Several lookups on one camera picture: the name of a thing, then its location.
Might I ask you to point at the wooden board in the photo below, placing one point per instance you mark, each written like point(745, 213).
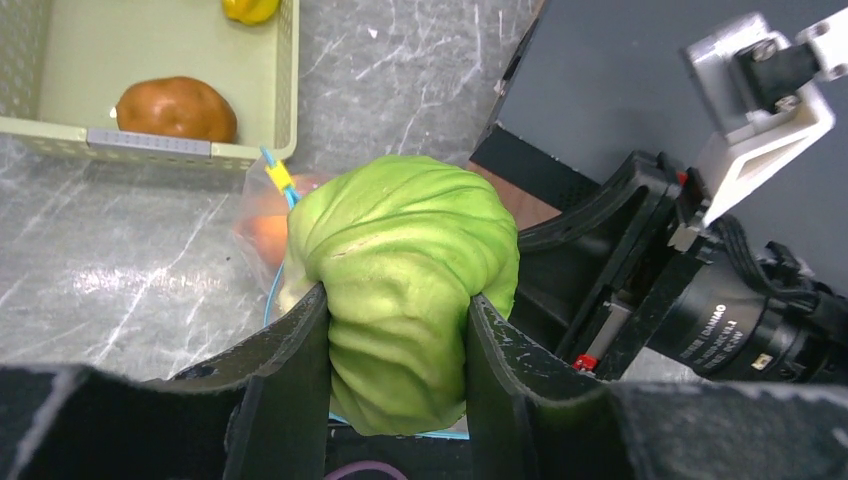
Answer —
point(526, 209)

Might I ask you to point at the brown kiwi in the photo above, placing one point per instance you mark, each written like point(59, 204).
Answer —
point(177, 106)

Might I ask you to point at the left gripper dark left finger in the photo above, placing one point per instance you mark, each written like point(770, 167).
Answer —
point(258, 410)

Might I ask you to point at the orange peach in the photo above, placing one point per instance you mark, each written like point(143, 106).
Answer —
point(269, 235)

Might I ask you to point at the pale green plastic basket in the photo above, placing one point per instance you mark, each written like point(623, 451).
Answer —
point(65, 65)

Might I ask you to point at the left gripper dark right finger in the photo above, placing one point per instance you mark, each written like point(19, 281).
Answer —
point(531, 416)

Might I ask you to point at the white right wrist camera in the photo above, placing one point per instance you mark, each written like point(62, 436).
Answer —
point(759, 89)

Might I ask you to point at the green cabbage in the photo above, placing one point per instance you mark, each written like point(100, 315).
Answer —
point(401, 245)

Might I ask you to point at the grey network switch box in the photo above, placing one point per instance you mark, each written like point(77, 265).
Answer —
point(592, 81)

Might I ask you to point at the clear zip bag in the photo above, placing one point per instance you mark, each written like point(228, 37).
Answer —
point(269, 194)

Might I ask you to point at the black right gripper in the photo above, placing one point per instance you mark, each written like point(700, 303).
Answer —
point(587, 276)

